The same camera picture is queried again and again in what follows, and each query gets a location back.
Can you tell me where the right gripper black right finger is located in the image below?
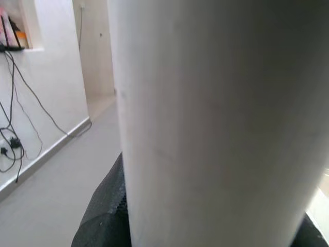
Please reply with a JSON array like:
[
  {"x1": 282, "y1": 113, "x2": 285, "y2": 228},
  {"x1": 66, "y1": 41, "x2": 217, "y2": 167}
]
[{"x1": 289, "y1": 212, "x2": 329, "y2": 247}]

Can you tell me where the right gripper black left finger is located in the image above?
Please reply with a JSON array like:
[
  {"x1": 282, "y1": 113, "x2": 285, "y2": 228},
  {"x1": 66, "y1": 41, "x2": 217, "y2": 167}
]
[{"x1": 71, "y1": 153, "x2": 132, "y2": 247}]

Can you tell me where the black router with antennas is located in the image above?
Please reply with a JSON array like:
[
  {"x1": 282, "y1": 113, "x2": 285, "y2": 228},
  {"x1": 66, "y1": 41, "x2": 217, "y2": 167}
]
[{"x1": 0, "y1": 14, "x2": 26, "y2": 51}]

